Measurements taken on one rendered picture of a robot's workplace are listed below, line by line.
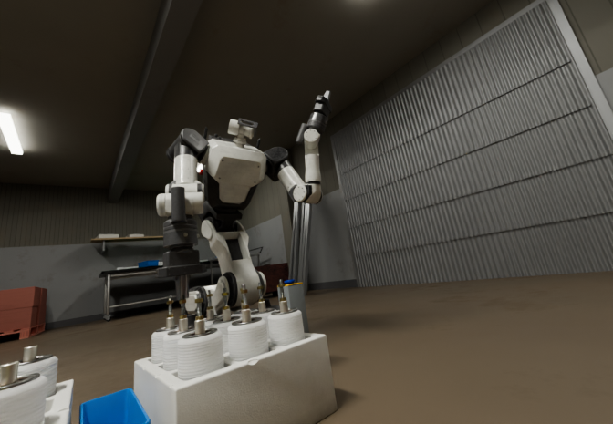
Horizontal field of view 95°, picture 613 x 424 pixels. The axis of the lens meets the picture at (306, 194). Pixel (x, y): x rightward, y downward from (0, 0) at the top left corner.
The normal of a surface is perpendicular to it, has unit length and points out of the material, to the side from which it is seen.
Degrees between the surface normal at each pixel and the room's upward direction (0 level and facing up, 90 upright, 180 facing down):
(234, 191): 127
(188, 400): 90
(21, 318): 90
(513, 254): 90
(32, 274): 90
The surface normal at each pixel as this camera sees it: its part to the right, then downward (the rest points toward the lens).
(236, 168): 0.46, 0.34
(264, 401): 0.63, -0.29
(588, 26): -0.78, -0.05
